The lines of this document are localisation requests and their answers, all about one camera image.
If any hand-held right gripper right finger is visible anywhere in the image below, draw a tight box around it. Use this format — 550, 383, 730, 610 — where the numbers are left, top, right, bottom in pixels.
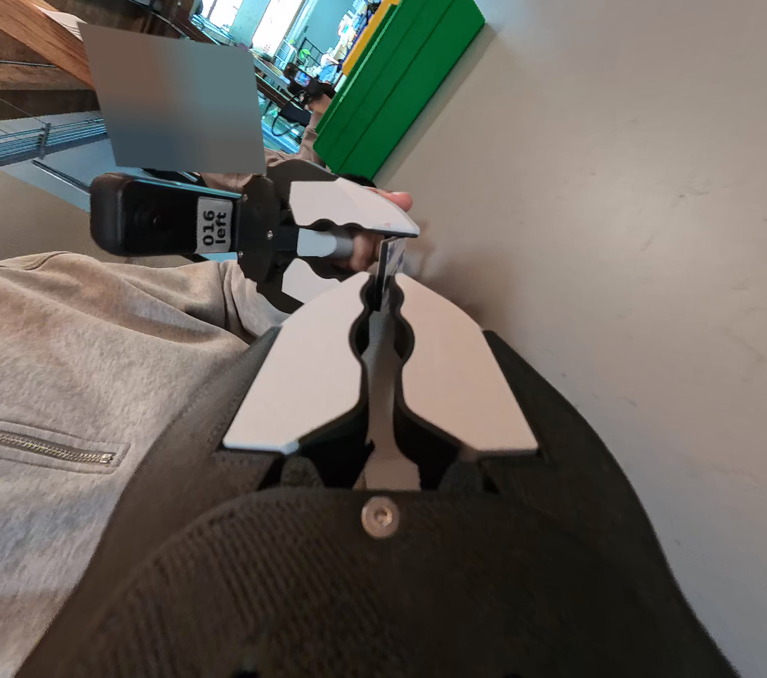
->
389, 272, 540, 456

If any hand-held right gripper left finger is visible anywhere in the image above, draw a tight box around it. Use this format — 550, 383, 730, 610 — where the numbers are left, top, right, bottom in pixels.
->
222, 272, 374, 456

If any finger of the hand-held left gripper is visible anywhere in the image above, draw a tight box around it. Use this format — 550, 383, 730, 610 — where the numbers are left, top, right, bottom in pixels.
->
286, 176, 421, 239
278, 259, 348, 315

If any thin white card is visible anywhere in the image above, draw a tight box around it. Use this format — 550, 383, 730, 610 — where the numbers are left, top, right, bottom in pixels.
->
378, 236, 415, 312

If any person's left forearm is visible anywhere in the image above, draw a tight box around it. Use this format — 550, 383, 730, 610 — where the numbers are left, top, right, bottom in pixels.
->
219, 259, 297, 346

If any another person's forearm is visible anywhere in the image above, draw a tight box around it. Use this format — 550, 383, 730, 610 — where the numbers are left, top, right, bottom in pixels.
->
298, 94, 330, 167

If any grey desk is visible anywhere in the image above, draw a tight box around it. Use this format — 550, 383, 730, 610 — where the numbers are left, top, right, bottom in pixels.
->
336, 0, 767, 655

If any person's left hand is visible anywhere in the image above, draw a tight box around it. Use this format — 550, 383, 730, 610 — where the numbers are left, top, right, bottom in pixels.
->
348, 187, 415, 274

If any green plastic bin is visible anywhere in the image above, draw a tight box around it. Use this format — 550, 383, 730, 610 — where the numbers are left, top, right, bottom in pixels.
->
313, 0, 486, 182

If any person's grey sweater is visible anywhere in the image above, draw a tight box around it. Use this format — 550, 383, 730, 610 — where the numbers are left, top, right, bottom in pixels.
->
0, 252, 300, 678

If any yellow plastic bin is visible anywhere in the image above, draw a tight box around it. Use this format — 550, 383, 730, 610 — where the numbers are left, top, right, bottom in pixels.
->
342, 0, 423, 77

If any wooden beam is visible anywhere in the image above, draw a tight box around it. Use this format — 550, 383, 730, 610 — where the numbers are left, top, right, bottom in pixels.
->
0, 0, 97, 89

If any metal cable tray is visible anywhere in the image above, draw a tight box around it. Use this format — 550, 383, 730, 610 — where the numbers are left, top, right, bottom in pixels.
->
0, 112, 110, 165

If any black camera device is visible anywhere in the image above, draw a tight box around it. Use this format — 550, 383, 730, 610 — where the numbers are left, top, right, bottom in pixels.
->
283, 61, 336, 108

